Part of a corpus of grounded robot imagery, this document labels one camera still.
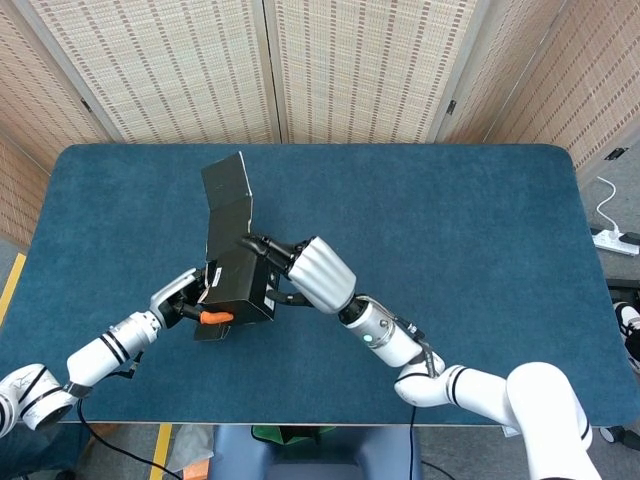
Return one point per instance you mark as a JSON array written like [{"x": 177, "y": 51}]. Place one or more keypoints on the black and white shoe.
[{"x": 629, "y": 320}]

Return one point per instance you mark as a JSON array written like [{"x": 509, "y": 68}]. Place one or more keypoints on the black cardboard box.
[{"x": 235, "y": 285}]

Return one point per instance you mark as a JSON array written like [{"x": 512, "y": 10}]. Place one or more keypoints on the green bag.
[{"x": 265, "y": 432}]

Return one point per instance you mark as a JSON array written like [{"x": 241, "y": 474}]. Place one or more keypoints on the grey plastic bag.
[{"x": 192, "y": 447}]

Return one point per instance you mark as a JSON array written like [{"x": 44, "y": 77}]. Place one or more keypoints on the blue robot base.
[{"x": 325, "y": 460}]

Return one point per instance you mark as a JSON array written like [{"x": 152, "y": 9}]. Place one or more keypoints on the white power strip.
[{"x": 617, "y": 243}]

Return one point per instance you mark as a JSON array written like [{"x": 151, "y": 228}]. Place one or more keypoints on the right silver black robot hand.
[{"x": 320, "y": 275}]

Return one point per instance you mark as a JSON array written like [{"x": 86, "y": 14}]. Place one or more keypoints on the woven folding screen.
[{"x": 175, "y": 75}]

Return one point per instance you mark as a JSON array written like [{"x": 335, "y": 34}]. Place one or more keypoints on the black screen hinge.
[
  {"x": 86, "y": 105},
  {"x": 616, "y": 153},
  {"x": 451, "y": 106}
]

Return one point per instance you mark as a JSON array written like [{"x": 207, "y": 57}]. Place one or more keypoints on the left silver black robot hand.
[{"x": 175, "y": 292}]

